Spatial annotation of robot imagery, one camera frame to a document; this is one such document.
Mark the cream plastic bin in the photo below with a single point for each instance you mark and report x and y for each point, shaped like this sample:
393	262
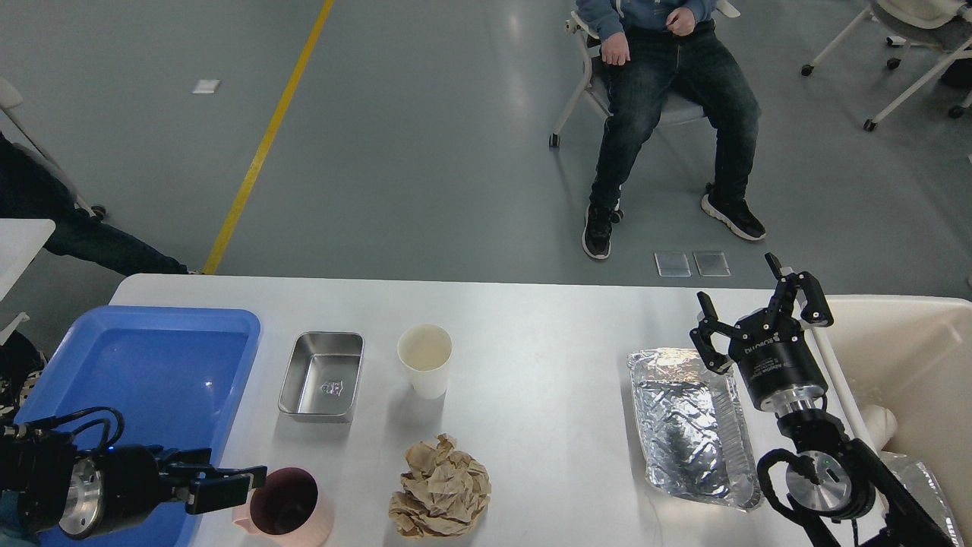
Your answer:
912	355

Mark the stainless steel rectangular tray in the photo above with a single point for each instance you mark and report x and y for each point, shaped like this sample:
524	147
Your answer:
322	377

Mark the pink mug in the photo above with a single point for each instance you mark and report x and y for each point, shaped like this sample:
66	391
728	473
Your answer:
289	509

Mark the foil scrap in bin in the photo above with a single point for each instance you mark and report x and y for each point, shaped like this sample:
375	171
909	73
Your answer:
921	482

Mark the floor outlet plate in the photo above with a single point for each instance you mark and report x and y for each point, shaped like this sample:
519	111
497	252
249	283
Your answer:
672	264
712	263

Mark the white paper on floor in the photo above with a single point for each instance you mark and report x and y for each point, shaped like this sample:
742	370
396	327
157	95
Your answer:
206	86

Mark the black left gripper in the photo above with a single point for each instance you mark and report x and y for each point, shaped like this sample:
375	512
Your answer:
120	487

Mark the white paper cup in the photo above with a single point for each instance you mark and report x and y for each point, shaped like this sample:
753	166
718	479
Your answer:
425	351

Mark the person in blue hoodie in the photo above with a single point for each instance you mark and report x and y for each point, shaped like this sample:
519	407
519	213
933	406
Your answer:
650	48

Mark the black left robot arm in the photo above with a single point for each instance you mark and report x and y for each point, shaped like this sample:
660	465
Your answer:
38	456

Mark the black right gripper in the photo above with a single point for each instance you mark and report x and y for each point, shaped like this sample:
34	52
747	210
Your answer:
778	361

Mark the white cup in bin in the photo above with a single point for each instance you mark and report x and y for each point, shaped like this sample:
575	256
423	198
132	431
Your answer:
881	424

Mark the white chair top right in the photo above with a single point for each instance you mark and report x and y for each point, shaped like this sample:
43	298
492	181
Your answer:
942	26

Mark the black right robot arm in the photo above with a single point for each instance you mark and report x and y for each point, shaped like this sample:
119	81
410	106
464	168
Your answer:
828	475

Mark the grey chair at left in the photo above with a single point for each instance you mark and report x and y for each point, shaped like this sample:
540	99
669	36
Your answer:
11	98

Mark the right floor outlet plate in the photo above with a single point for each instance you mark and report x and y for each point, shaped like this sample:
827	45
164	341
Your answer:
712	263

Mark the grey white office chair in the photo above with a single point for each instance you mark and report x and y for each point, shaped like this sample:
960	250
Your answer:
600	83

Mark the crumpled brown paper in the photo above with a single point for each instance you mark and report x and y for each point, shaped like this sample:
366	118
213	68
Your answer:
444	493

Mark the white side table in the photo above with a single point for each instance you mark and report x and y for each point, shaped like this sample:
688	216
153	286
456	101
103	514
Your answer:
21	240

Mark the blue plastic tray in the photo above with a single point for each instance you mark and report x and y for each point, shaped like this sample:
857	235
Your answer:
177	375

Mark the left floor outlet plate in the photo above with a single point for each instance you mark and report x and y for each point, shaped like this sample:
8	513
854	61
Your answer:
672	264

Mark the aluminium foil tray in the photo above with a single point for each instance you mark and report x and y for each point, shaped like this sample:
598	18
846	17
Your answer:
692	429

